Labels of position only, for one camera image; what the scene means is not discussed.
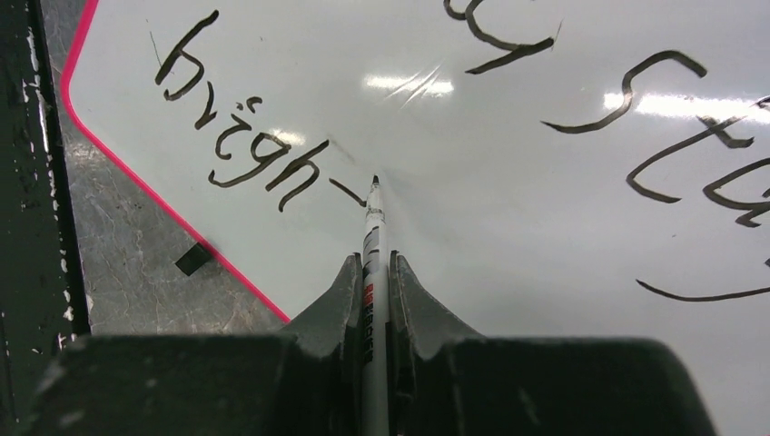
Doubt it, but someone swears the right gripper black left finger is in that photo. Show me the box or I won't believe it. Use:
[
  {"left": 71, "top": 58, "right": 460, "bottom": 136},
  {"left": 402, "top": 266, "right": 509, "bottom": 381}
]
[{"left": 19, "top": 254, "right": 362, "bottom": 435}]

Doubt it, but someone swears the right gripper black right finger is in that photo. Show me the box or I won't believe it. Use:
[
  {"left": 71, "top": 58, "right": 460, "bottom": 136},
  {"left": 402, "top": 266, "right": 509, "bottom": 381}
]
[{"left": 389, "top": 253, "right": 716, "bottom": 435}]

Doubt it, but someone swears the whiteboard marker pen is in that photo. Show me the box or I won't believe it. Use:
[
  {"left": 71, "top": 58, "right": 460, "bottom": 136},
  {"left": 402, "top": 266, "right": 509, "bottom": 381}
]
[{"left": 361, "top": 175, "right": 390, "bottom": 435}]

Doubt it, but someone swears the pink framed whiteboard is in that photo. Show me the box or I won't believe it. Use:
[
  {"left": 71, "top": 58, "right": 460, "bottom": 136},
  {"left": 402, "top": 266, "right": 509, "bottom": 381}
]
[{"left": 62, "top": 1, "right": 769, "bottom": 435}]

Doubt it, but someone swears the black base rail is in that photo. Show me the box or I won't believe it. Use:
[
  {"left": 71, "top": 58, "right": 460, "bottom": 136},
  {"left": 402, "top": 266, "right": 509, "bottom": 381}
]
[{"left": 1, "top": 1, "right": 90, "bottom": 435}]

